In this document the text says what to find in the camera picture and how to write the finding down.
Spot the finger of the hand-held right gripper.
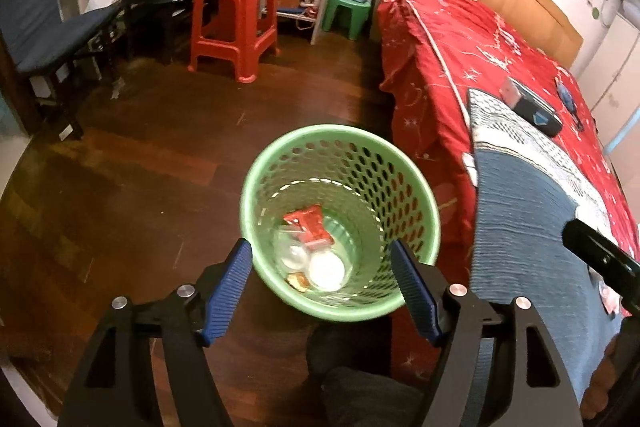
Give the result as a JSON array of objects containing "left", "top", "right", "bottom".
[{"left": 561, "top": 218, "right": 640, "bottom": 282}]

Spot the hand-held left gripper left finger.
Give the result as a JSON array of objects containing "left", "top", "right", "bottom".
[{"left": 57, "top": 238, "right": 253, "bottom": 427}]

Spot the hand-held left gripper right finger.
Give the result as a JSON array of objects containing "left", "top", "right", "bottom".
[{"left": 390, "top": 239, "right": 584, "bottom": 427}]

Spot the pink plastic wrapper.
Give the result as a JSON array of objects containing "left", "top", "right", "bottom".
[{"left": 599, "top": 281, "right": 622, "bottom": 314}]

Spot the clear plastic cup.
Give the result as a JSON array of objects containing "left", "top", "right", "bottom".
[{"left": 273, "top": 229, "right": 309, "bottom": 271}]

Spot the white round plastic lid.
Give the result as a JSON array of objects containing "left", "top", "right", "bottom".
[{"left": 307, "top": 251, "right": 346, "bottom": 291}]

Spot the orange snack wrapper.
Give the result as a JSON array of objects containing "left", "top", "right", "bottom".
[{"left": 282, "top": 204, "right": 334, "bottom": 253}]

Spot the green perforated plastic basket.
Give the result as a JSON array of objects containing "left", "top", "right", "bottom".
[{"left": 239, "top": 124, "right": 442, "bottom": 324}]

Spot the person's right hand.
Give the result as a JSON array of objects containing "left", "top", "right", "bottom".
[{"left": 581, "top": 316, "right": 632, "bottom": 419}]

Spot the blue ribbed blanket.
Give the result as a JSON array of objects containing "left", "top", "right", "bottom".
[{"left": 466, "top": 89, "right": 640, "bottom": 409}]

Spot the person's dark trouser leg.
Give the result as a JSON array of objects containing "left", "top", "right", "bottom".
[{"left": 304, "top": 321, "right": 427, "bottom": 427}]

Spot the blue plush toy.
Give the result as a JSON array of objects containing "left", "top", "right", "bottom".
[{"left": 555, "top": 74, "right": 586, "bottom": 131}]

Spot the black rectangular box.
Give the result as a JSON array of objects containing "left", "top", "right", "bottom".
[{"left": 499, "top": 76, "right": 564, "bottom": 138}]

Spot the white wardrobe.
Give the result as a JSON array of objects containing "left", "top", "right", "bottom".
[{"left": 569, "top": 1, "right": 640, "bottom": 148}]

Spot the red patterned blanket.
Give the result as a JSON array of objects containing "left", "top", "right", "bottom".
[{"left": 377, "top": 0, "right": 640, "bottom": 379}]

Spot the red plastic stool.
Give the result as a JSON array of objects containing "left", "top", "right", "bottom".
[{"left": 187, "top": 0, "right": 280, "bottom": 84}]

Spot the green plastic stool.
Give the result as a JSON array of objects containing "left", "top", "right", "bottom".
[{"left": 321, "top": 0, "right": 374, "bottom": 41}]

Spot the dark blue cushioned chair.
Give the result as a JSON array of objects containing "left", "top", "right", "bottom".
[{"left": 0, "top": 0, "right": 122, "bottom": 141}]

